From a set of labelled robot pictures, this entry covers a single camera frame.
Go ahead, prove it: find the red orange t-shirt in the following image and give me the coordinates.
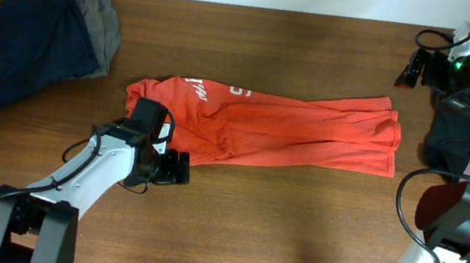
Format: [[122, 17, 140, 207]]
[[126, 77, 402, 178]]

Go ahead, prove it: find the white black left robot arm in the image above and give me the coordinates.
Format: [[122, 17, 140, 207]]
[[0, 118, 190, 263]]

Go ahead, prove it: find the black garment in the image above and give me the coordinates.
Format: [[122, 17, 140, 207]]
[[422, 88, 470, 174]]

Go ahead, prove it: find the folded grey garment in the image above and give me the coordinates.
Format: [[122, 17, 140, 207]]
[[60, 0, 121, 80]]

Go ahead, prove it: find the folded navy blue garment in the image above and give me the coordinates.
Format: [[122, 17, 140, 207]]
[[0, 0, 99, 108]]

